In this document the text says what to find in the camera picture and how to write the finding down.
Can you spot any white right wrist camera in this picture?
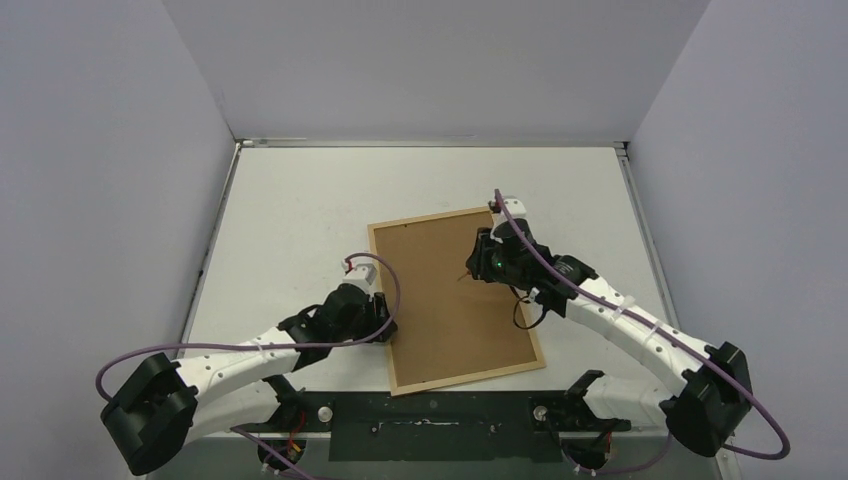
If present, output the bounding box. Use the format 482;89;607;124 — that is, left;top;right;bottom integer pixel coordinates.
490;196;527;224

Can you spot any wooden picture frame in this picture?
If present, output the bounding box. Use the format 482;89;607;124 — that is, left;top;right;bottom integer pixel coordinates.
368;207;546;396

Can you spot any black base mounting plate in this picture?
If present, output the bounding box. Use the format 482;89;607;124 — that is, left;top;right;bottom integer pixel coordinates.
247;391;632;463

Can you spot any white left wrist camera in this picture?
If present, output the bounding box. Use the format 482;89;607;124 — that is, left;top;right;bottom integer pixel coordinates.
342;263;377;293

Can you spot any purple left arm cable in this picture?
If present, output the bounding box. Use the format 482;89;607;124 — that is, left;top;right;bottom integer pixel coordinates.
95;251;402;480

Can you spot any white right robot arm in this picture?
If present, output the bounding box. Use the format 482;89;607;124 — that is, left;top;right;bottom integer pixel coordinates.
466;223;751;457

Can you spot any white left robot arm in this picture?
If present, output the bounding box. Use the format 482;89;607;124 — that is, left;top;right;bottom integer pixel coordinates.
100;283;400;476

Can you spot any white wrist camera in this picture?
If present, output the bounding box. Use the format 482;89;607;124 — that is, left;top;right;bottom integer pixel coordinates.
490;196;527;224
342;263;377;293

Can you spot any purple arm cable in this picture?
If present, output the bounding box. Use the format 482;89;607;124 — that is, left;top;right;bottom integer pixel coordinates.
95;251;402;480
493;188;792;477

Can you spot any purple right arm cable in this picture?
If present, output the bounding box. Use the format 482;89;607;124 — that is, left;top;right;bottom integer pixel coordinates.
493;188;792;477

